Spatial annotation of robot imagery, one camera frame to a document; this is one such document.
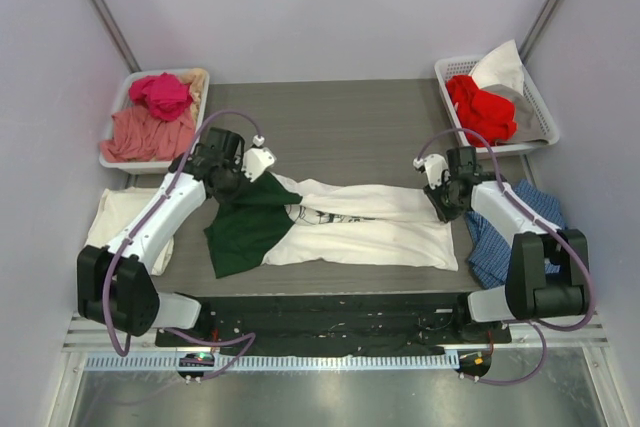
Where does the salmon pink t-shirt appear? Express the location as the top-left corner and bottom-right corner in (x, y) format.
(100, 105), (196, 163)

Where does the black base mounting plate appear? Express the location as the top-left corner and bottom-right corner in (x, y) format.
(149, 294), (514, 356)

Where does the beige garment in bin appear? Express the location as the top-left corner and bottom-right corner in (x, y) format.
(179, 68), (208, 121)

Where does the blue plaid shirt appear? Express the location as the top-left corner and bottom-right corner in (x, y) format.
(465, 179), (568, 289)

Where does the grey white garment in basket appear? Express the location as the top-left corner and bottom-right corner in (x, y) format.
(470, 40), (548, 145)

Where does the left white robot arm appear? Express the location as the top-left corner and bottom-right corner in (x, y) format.
(76, 128), (272, 346)

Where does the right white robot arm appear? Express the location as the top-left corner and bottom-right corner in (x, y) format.
(413, 147), (594, 342)

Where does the left grey plastic bin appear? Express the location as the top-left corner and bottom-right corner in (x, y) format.
(99, 68), (215, 175)

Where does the red t-shirt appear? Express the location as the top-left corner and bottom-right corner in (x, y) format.
(446, 75), (517, 146)

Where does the slotted white cable duct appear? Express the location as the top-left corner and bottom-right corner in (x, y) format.
(85, 351), (459, 372)

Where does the folded cream t-shirt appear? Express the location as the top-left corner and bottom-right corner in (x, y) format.
(85, 187), (156, 247)

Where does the white and green t-shirt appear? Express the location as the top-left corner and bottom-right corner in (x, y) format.
(204, 172), (458, 278)

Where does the magenta t-shirt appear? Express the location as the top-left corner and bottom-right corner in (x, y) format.
(128, 73), (193, 121)

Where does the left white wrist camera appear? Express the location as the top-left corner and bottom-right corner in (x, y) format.
(241, 134), (277, 183)

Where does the right white perforated basket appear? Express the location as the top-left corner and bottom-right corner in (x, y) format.
(434, 54), (560, 157)

